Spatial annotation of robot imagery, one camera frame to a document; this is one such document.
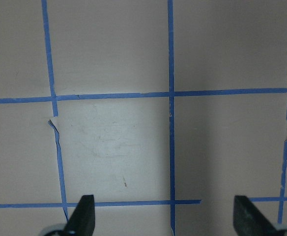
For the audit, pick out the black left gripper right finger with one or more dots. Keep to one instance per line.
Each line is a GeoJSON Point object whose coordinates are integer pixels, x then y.
{"type": "Point", "coordinates": [249, 221]}

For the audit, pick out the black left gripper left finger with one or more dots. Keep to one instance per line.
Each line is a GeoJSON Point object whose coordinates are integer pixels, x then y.
{"type": "Point", "coordinates": [82, 221]}

